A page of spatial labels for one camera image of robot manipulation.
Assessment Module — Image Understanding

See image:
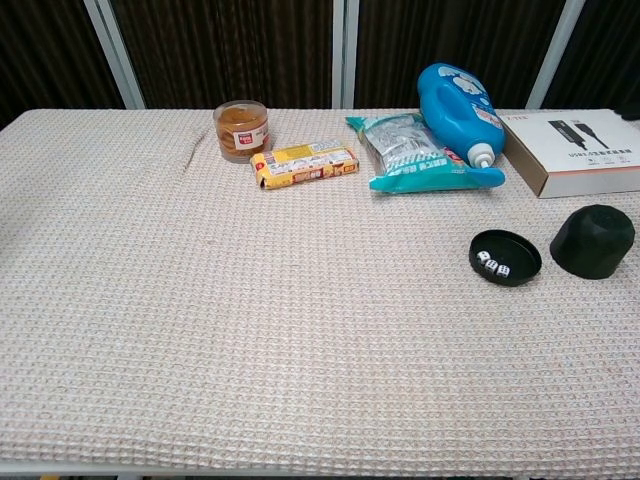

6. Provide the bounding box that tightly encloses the black round tray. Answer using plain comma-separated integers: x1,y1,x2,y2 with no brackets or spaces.
468,228,543,288

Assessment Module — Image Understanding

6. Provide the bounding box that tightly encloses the black dice cup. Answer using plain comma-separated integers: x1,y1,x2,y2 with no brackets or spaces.
549,203,635,281

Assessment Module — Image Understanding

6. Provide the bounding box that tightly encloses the yellow biscuit pack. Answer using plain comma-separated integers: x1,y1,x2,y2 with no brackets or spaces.
249,139,361,191

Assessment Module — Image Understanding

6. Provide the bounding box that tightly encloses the beige waffle weave tablecloth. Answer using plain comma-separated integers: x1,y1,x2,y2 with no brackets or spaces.
0,107,640,476

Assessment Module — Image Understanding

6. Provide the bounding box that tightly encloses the teal silver snack bag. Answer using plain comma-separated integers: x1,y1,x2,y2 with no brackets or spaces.
345,112,507,195

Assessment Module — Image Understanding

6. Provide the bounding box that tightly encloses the clear jar of cookies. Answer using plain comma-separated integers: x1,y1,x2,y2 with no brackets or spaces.
212,99,272,165

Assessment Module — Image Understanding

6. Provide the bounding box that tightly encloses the blue detergent bottle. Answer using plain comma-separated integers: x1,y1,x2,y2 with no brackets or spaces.
417,62,507,169

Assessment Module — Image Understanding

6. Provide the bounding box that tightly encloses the dark ribbed partition panel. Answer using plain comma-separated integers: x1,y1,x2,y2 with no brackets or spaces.
542,0,640,111
0,0,126,131
107,0,335,110
354,0,569,110

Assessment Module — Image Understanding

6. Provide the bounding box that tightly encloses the white partition post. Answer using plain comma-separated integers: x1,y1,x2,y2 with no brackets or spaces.
82,0,147,110
330,0,360,110
524,0,586,110

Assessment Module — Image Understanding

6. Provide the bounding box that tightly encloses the white flat cable adapter box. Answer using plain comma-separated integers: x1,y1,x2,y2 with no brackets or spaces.
499,108,640,200

